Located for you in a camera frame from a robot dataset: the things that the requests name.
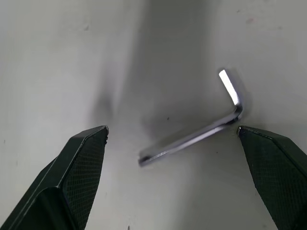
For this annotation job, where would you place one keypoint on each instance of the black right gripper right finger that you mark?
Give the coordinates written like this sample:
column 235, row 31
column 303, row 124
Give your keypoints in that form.
column 275, row 172

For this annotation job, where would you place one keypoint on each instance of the silver hex key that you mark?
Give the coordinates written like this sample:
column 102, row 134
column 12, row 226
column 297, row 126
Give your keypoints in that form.
column 192, row 141

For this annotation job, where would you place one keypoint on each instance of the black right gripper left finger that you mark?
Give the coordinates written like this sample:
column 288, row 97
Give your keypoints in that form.
column 72, row 177

